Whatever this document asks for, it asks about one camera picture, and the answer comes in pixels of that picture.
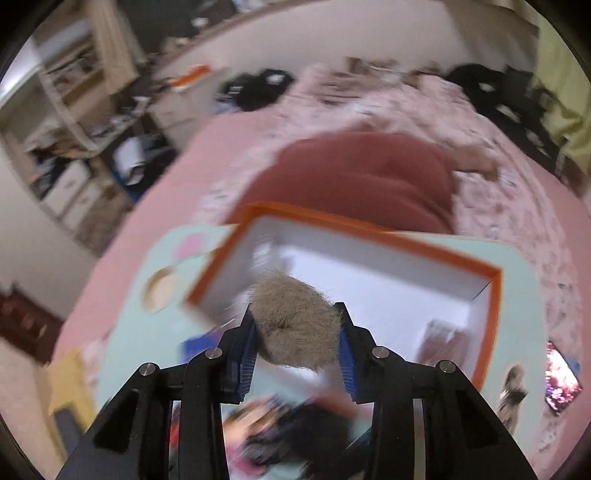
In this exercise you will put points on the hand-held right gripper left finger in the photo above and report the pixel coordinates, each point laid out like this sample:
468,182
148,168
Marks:
244,364

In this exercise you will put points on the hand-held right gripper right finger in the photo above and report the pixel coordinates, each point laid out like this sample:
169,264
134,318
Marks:
346,369

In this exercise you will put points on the brown fur scrunchie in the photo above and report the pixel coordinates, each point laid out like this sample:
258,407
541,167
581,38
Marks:
295,318

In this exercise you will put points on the orange cardboard box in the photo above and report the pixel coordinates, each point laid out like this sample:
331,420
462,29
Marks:
369,286

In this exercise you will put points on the mint cartoon print desktop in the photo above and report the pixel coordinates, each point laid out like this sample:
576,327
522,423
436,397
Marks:
517,295

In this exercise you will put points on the small blue box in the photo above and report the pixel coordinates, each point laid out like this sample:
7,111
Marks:
198,348

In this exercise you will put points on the black plastic bag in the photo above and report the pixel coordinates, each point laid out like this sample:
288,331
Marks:
300,434

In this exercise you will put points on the crumpled foil wrappers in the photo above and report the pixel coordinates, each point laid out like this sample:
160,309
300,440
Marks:
512,397

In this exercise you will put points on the yellow cloth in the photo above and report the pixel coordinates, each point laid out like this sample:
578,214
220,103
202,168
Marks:
69,383

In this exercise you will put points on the red pillow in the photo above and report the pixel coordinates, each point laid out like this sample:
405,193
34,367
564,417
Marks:
360,175

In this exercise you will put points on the pink bed sheet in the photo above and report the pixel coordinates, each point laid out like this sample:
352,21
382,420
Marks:
184,175

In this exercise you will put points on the smartphone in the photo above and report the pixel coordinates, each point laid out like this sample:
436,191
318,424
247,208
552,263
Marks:
561,383

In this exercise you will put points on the pink floral blanket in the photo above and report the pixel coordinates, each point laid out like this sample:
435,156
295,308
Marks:
498,207

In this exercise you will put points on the white rolled mat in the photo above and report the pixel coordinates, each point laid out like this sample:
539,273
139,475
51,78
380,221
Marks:
131,159

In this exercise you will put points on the white drawer cabinet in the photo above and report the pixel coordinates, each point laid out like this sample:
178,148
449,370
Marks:
184,115

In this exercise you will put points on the black clothes pile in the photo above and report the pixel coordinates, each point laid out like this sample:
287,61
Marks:
258,87
503,101

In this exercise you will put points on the small orange box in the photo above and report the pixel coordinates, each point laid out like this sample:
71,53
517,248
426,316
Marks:
191,76

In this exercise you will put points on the white bookshelf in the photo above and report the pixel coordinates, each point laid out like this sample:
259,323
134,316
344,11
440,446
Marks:
69,92

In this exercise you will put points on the light green hanging cloth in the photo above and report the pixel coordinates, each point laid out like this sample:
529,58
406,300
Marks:
563,92

